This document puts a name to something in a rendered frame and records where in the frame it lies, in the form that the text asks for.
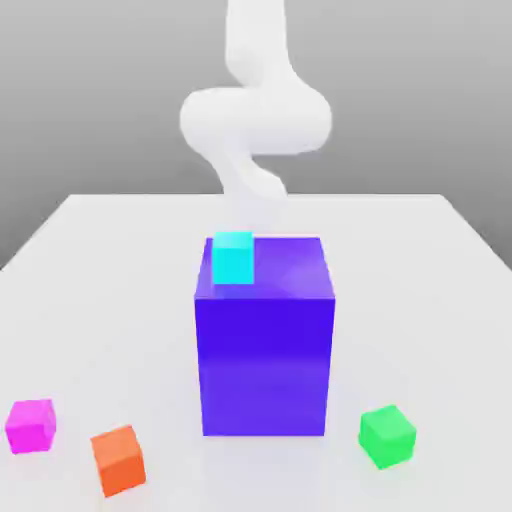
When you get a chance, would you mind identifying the small green cube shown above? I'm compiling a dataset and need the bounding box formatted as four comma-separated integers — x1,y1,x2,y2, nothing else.
357,404,418,471

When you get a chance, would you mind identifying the large purple box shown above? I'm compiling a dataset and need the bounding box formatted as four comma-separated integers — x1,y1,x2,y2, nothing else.
193,236,337,438

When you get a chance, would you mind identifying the small magenta cube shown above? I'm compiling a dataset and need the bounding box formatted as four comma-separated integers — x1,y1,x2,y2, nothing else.
4,398,58,456

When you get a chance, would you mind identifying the small orange cube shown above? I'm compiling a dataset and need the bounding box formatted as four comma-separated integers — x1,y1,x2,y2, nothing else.
89,424,148,499

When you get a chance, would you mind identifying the small cyan cube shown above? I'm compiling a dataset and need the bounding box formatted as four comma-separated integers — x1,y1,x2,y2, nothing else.
211,230,256,286

